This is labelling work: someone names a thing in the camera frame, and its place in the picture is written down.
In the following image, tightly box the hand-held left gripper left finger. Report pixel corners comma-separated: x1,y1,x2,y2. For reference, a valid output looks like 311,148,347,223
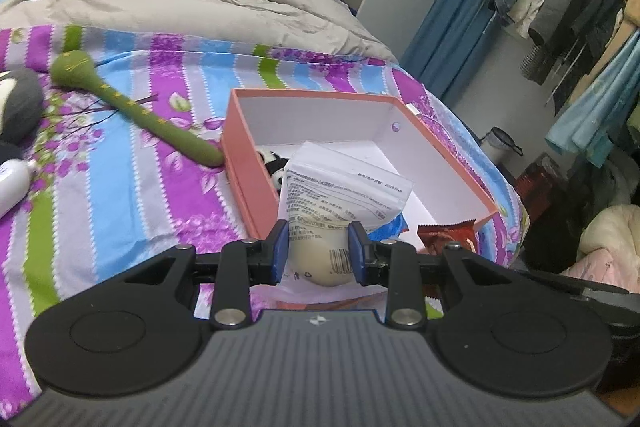
122,219,291,330

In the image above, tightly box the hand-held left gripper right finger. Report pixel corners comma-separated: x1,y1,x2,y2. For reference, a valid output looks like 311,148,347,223
347,219,517,329

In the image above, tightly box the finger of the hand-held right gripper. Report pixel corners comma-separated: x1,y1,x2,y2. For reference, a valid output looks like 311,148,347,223
517,269,630,304

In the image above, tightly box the clear plastic bread bag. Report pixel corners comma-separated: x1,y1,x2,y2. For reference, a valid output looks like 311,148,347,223
277,142,415,289

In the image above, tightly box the pink cardboard box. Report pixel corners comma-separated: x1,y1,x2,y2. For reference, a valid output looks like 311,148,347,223
221,88,501,258

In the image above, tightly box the brown red snack packet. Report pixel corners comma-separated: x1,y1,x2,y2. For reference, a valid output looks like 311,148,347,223
416,218,477,256

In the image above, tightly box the small panda plush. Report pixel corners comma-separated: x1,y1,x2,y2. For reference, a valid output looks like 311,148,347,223
256,148,292,194

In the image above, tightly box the cream puffy jacket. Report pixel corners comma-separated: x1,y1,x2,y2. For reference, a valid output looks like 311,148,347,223
575,204,640,294

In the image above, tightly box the red box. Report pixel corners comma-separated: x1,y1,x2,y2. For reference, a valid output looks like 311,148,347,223
514,156,557,208

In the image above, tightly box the small trash bin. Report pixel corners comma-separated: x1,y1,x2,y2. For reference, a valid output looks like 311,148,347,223
479,127,524,168

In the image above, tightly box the striped floral bed sheet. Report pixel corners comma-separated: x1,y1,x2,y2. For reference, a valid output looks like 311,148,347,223
0,24,530,328

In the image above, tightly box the hanging light blue garment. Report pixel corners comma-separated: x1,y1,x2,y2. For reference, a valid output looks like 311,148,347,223
544,27,640,168

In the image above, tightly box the green plush massage stick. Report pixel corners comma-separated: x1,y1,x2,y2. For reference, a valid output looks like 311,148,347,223
50,51,226,168

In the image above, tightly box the hanging beige coat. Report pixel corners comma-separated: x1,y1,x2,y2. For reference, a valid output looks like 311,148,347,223
574,0,640,108

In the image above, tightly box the blue curtain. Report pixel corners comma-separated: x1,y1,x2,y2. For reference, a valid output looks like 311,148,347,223
404,0,507,104

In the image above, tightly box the grey duvet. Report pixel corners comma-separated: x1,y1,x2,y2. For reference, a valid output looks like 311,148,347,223
0,0,401,64

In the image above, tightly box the white spray bottle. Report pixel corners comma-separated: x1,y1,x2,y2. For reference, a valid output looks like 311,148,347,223
0,159,34,218

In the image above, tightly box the hanging grey striped sweater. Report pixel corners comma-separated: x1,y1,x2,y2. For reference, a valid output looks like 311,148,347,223
520,0,632,84

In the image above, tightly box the grey white penguin plush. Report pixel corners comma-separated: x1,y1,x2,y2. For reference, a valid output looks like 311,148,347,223
0,68,45,158

